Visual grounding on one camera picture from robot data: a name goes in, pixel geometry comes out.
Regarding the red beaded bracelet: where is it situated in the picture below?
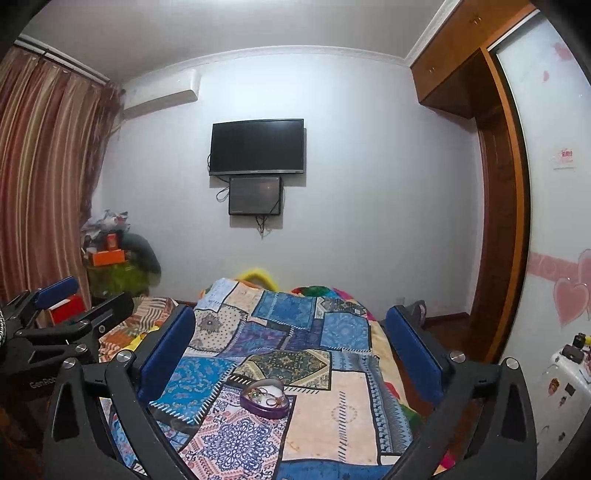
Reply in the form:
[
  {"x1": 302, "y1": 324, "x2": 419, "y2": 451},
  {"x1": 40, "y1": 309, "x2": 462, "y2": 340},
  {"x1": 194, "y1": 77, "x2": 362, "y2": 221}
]
[{"x1": 244, "y1": 386, "x2": 274, "y2": 405}]

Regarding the purple heart-shaped jewelry box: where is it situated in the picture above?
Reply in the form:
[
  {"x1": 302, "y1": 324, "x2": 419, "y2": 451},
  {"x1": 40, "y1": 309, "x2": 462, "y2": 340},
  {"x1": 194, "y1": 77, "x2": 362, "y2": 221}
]
[{"x1": 239, "y1": 378, "x2": 290, "y2": 420}]

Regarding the red box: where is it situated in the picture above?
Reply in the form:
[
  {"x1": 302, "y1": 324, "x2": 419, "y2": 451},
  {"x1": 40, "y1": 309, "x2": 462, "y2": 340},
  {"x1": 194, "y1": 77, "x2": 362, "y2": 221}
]
[{"x1": 48, "y1": 294, "x2": 86, "y2": 325}]

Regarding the yellow printed cloth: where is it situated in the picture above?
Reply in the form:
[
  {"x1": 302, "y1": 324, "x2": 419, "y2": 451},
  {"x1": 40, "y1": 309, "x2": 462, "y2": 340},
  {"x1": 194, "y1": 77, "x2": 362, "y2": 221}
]
[{"x1": 124, "y1": 333, "x2": 147, "y2": 351}]

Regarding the brown patterned blanket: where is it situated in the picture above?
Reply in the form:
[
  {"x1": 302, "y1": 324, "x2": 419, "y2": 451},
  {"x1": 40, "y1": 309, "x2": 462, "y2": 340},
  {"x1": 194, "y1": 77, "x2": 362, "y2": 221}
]
[{"x1": 99, "y1": 296, "x2": 178, "y2": 363}]

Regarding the orange box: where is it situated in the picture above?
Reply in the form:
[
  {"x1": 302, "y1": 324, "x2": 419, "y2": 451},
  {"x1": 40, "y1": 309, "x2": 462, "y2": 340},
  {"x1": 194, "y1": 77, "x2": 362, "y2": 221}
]
[{"x1": 90, "y1": 249, "x2": 126, "y2": 267}]

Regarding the white appliance with stickers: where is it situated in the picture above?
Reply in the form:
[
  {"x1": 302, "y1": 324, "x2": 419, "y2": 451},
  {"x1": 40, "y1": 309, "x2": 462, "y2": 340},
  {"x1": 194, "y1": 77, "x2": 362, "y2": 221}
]
[{"x1": 531, "y1": 334, "x2": 590, "y2": 476}]

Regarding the dark green round cushion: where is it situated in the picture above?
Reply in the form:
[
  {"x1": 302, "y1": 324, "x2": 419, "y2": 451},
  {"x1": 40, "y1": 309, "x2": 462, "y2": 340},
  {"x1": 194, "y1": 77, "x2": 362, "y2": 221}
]
[{"x1": 120, "y1": 232, "x2": 161, "y2": 286}]

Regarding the striped brown curtain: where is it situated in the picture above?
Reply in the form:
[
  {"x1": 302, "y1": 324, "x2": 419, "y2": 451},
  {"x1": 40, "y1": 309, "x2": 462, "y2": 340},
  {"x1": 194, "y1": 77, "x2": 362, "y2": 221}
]
[{"x1": 1, "y1": 47, "x2": 122, "y2": 301}]

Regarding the blue patchwork bedspread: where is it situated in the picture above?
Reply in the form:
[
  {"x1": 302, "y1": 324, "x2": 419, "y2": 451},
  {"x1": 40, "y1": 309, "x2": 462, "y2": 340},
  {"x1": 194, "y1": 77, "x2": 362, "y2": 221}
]
[{"x1": 148, "y1": 278, "x2": 421, "y2": 479}]

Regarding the white air conditioner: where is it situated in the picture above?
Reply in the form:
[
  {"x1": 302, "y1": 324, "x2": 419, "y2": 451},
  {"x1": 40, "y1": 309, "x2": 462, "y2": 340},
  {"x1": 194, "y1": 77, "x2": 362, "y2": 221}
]
[{"x1": 123, "y1": 69, "x2": 200, "y2": 119}]

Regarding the white wardrobe door with hearts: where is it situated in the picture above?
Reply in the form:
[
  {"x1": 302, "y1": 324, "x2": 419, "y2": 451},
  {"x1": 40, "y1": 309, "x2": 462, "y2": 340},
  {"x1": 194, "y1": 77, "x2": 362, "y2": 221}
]
[{"x1": 493, "y1": 14, "x2": 590, "y2": 398}]

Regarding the small black wall monitor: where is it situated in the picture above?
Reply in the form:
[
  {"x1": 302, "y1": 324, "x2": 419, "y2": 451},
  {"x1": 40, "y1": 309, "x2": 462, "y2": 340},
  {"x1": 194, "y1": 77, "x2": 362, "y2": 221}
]
[{"x1": 228, "y1": 176, "x2": 283, "y2": 216}]

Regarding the black wall television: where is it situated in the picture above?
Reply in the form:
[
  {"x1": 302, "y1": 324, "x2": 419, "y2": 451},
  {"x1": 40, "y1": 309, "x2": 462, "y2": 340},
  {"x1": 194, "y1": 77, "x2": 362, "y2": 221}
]
[{"x1": 208, "y1": 119, "x2": 305, "y2": 176}]

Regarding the brown wooden wardrobe frame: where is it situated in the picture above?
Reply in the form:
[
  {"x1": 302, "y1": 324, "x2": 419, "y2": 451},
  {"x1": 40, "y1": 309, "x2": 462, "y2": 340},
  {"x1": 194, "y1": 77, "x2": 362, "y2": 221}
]
[{"x1": 408, "y1": 1, "x2": 535, "y2": 363}]

